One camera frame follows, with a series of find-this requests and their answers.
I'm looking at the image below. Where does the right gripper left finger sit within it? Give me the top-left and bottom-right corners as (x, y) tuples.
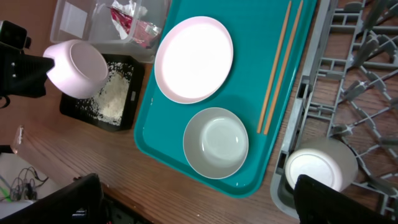
(1, 173), (104, 224)

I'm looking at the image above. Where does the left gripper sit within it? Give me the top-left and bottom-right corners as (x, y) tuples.
(1, 44), (55, 108)

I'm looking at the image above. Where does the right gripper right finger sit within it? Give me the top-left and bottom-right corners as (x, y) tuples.
(294, 174), (395, 224)

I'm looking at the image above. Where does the white cup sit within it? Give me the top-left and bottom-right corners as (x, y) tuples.
(285, 138), (359, 192)

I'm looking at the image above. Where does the small pink bowl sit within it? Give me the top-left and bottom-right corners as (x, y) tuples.
(44, 40), (109, 99)

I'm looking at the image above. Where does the grey bowl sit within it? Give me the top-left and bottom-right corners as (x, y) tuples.
(183, 107), (249, 180)

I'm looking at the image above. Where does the red sauce packet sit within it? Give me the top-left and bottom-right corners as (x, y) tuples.
(108, 6), (162, 49)

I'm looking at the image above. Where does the large white plate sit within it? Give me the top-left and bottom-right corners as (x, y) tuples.
(154, 16), (234, 104)

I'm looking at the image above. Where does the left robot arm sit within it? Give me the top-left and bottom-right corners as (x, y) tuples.
(1, 21), (55, 108)

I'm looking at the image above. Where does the grey dishwasher rack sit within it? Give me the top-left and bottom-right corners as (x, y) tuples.
(271, 0), (397, 220)

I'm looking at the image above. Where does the spilled rice pile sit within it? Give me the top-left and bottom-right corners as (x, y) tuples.
(76, 62), (134, 125)

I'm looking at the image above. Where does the black plastic tray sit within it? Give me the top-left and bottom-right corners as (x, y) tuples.
(60, 54), (145, 132)

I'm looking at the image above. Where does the clear plastic bin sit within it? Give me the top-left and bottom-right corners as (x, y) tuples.
(50, 0), (171, 63)

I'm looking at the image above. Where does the teal serving tray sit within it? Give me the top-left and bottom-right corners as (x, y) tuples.
(134, 1), (317, 198)

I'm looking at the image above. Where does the left wooden chopstick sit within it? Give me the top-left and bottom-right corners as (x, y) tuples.
(257, 1), (292, 134)

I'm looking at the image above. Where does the wooden chopstick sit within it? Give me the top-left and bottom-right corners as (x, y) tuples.
(257, 1), (292, 134)
(262, 0), (303, 135)

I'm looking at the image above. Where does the right wooden chopstick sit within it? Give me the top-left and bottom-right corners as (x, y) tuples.
(262, 0), (303, 135)

